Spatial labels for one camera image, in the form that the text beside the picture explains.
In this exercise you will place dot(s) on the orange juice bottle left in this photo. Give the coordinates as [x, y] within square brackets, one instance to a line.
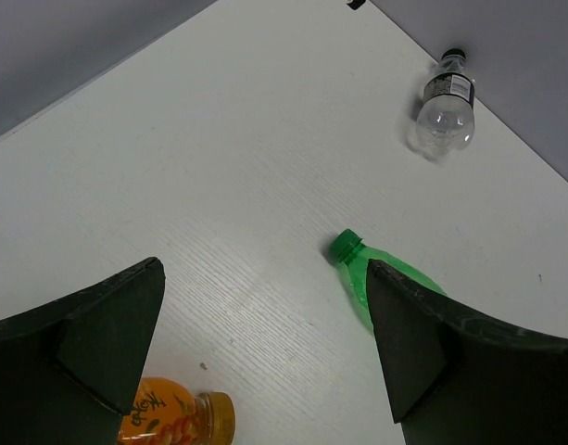
[165, 412]

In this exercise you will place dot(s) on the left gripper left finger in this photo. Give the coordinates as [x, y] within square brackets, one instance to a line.
[70, 369]

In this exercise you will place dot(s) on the green plastic bottle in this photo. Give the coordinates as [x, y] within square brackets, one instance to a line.
[350, 256]

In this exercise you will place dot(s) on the clear bottle with black label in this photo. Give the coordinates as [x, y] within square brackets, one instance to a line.
[442, 117]

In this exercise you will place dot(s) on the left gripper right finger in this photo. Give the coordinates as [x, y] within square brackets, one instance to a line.
[454, 375]

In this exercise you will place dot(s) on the blue label sticker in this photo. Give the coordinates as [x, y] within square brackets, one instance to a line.
[355, 4]

